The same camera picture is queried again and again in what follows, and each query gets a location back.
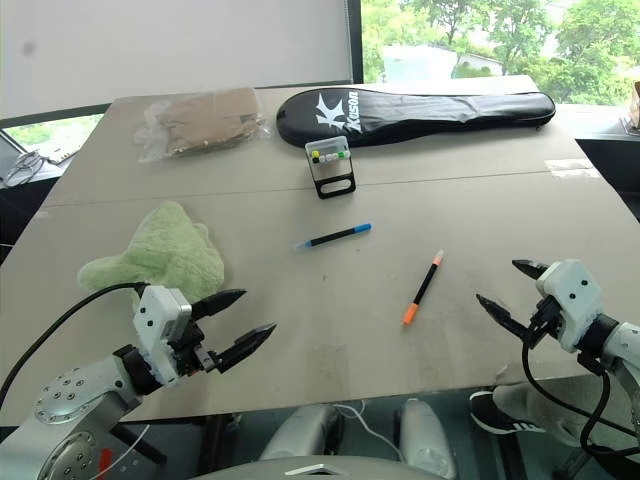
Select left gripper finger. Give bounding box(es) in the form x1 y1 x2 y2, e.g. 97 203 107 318
190 288 248 322
214 322 278 374

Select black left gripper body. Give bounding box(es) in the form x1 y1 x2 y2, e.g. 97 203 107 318
170 321 225 377

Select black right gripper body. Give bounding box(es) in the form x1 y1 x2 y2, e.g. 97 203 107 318
521 294 565 347

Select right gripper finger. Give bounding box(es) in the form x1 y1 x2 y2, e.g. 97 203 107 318
475 293 530 343
511 258 552 282

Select orange capped black pen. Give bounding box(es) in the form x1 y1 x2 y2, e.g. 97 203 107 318
402 248 446 328

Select blue capped black pen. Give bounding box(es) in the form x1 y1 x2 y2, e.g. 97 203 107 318
295 222 373 251

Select small black marker holder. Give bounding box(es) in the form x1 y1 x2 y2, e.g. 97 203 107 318
304 134 358 201

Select green fluffy cloth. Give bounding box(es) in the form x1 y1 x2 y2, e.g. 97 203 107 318
76 200 227 312

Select grey trouser leg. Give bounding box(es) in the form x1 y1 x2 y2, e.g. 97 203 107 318
491 374 609 447

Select black white sneaker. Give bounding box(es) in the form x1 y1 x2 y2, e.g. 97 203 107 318
468 390 548 435

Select grey rounded shell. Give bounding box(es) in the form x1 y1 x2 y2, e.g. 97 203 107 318
259 403 347 464
397 397 458 480

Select clear tape strip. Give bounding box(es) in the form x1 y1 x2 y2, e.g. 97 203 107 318
544 158 599 176

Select black side desk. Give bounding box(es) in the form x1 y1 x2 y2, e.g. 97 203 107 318
574 136 640 224

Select grey curved robot chest cover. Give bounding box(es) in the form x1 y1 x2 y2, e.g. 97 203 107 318
192 454 451 480

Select clear bag with brown contents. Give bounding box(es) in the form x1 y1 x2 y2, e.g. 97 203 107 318
133 86 274 164

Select black Kason racket bag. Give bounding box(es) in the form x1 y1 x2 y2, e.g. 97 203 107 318
275 87 558 149

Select folded eyeglasses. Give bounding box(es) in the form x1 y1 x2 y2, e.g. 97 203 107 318
3 149 44 188

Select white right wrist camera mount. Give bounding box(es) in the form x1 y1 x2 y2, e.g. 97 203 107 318
534 258 609 354

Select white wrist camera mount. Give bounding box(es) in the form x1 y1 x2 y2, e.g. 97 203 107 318
534 258 609 354
131 284 194 387

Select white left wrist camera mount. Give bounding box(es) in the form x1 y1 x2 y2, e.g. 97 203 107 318
131 284 194 387

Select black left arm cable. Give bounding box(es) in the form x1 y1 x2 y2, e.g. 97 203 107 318
0 281 151 401

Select thin white cable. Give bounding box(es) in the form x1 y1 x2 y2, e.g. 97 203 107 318
335 403 404 464

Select black window frame post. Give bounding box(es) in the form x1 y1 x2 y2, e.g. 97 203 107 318
346 0 365 85

